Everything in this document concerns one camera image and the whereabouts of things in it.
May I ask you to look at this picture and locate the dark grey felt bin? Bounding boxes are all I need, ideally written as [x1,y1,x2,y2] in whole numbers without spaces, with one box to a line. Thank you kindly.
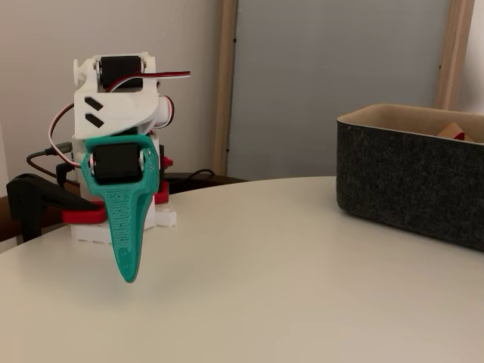
[335,104,484,253]

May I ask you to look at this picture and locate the black power plug cable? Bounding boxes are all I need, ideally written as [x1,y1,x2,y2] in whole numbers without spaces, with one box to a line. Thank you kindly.
[55,162,80,188]

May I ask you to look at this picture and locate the red and wood toy block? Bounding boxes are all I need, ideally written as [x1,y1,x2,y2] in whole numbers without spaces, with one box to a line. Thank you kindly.
[437,123,476,144]

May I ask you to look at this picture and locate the light wooden frame grey panel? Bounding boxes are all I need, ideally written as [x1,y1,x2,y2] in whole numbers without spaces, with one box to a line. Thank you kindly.
[211,0,476,178]

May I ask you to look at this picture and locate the red white black servo wire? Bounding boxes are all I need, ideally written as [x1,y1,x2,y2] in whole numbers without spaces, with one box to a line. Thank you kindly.
[48,101,83,168]
[165,95,177,129]
[102,70,192,94]

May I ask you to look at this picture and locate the black USB cable metal plug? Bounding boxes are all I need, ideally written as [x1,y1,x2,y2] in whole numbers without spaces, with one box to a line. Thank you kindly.
[26,141,75,178]

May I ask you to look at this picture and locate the black and red table clamp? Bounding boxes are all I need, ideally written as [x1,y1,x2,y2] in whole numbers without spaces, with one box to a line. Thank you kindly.
[155,145,175,206]
[6,172,108,244]

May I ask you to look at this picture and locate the black cable behind table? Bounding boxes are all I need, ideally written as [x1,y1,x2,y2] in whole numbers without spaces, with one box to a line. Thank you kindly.
[166,169,217,188]

